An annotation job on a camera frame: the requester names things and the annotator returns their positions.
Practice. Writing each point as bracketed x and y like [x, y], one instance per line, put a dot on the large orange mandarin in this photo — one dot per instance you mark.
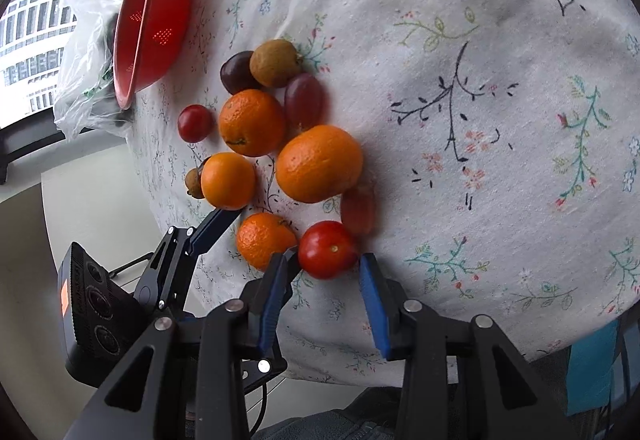
[320, 163]

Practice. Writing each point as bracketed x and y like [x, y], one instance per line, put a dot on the floral white tablecloth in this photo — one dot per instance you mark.
[450, 20]

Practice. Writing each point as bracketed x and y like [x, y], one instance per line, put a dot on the small red cherry tomato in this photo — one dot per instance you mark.
[195, 122]

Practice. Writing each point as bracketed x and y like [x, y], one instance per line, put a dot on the dark window frame bar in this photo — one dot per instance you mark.
[25, 142]

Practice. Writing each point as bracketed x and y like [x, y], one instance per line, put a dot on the blue cloth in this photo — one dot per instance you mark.
[595, 365]

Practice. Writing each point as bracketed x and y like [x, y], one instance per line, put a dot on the clear plastic bag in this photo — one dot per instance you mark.
[80, 70]

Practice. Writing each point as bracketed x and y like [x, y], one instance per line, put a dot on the red grape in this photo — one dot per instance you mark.
[304, 100]
[357, 210]

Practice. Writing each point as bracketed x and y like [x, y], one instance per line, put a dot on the dark purple plum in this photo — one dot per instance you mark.
[237, 72]

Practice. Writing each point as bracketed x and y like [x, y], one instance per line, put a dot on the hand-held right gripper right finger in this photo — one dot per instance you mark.
[375, 310]

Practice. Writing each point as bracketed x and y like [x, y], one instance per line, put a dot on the red plastic colander bowl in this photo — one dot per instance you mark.
[160, 20]

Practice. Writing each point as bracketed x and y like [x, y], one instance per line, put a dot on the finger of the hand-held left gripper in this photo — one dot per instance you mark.
[265, 372]
[215, 226]

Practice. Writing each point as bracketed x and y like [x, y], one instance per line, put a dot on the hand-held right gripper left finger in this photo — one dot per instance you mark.
[272, 307]

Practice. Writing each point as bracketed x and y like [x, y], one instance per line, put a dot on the brown round fruit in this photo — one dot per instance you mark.
[275, 62]

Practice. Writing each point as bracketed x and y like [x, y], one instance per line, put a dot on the small yellow-brown longan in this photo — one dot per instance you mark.
[193, 184]

